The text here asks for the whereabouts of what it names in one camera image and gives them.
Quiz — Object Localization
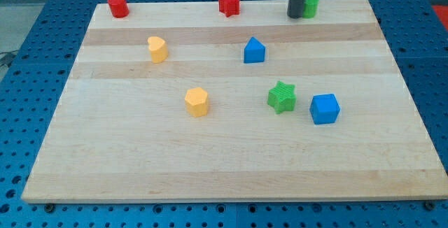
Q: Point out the blue triangle block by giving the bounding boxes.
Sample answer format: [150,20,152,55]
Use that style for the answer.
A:
[244,37,266,64]

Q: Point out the yellow heart block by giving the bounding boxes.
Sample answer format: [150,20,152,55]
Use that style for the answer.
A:
[148,36,169,64]

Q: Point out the red cylinder block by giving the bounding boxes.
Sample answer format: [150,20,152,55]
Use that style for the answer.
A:
[107,0,130,18]

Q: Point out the green star block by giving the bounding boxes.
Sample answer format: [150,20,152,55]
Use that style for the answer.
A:
[267,80,297,114]

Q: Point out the blue cube block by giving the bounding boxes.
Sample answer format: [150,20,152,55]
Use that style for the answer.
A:
[309,94,340,124]

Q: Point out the green cylinder block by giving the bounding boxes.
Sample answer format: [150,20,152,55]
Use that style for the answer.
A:
[302,0,319,19]

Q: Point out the yellow hexagon block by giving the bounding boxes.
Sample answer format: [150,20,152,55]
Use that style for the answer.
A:
[184,87,209,117]

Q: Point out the light wooden board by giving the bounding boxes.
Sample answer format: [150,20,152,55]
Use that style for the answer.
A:
[22,0,447,204]

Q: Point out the red star block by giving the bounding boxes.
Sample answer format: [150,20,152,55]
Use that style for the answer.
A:
[218,0,240,17]

